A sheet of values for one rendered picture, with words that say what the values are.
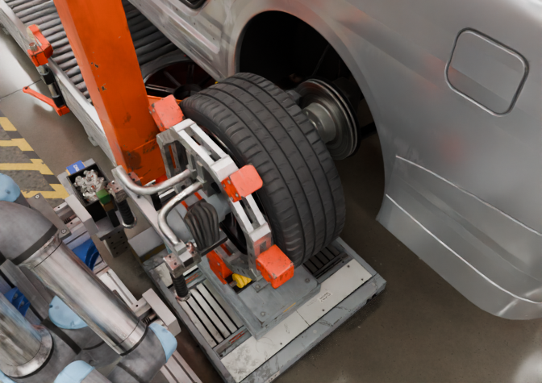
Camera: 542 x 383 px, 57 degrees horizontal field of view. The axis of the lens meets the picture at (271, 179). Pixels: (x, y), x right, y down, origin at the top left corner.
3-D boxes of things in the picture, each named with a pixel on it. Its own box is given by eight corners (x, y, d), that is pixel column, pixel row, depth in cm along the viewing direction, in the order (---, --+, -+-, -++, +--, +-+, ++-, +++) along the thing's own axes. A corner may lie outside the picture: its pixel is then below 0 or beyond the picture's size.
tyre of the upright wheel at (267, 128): (269, 39, 139) (208, 101, 199) (199, 72, 130) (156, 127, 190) (381, 239, 145) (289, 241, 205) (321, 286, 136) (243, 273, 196)
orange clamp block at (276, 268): (275, 255, 152) (294, 276, 147) (255, 269, 149) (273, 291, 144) (275, 243, 146) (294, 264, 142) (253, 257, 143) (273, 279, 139)
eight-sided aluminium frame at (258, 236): (273, 293, 169) (270, 196, 127) (258, 305, 167) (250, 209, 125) (188, 196, 197) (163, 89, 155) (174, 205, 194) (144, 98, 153)
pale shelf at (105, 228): (138, 220, 209) (136, 216, 207) (101, 242, 203) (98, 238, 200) (93, 162, 231) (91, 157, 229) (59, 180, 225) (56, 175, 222)
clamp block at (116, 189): (143, 189, 158) (139, 178, 154) (118, 203, 155) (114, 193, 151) (136, 180, 161) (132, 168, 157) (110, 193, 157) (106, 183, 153)
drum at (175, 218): (235, 222, 164) (231, 196, 153) (180, 257, 156) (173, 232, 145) (211, 196, 171) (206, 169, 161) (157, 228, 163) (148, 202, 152)
